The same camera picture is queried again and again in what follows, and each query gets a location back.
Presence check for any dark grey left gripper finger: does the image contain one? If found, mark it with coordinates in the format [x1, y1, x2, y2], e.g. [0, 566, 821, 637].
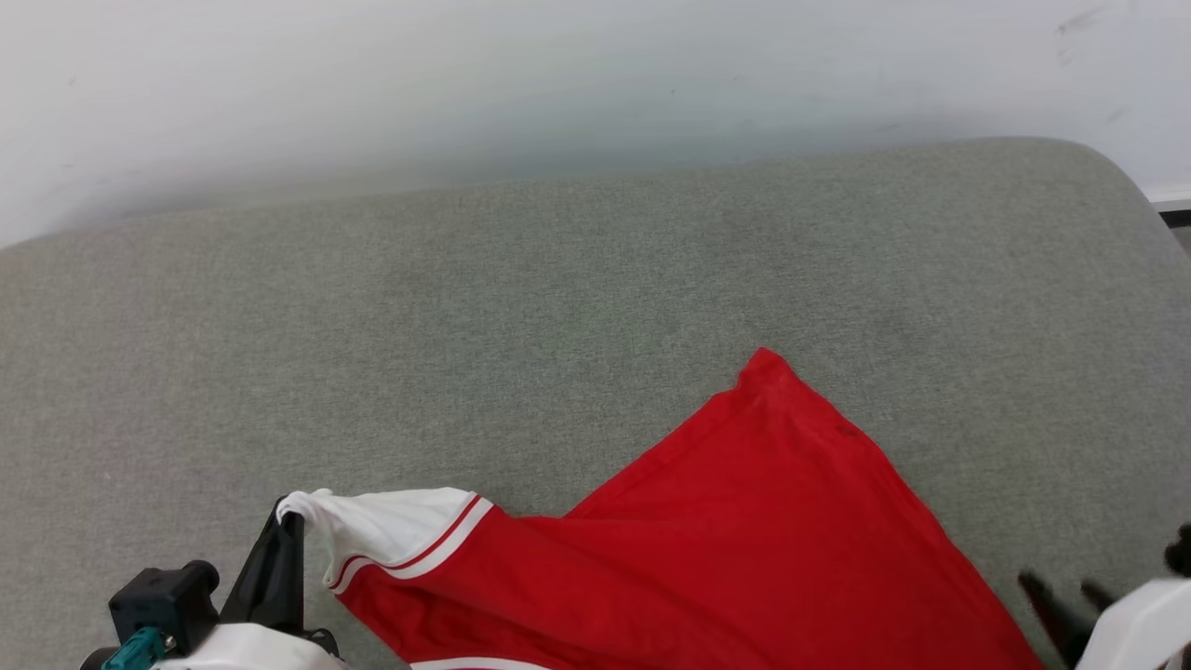
[220, 498, 306, 637]

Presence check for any grey fabric sofa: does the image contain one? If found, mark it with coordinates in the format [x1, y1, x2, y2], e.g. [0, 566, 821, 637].
[0, 137, 1191, 670]

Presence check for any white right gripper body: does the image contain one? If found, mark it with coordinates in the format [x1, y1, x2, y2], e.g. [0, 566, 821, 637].
[1075, 577, 1191, 670]

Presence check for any teal cable connector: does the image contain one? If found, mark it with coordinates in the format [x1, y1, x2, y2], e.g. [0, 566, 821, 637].
[100, 626, 178, 670]

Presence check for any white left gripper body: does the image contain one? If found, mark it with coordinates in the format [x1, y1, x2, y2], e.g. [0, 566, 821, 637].
[149, 622, 347, 670]

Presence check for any red shirt with white sleeves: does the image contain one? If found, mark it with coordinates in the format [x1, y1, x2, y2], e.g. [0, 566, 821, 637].
[277, 347, 1048, 670]

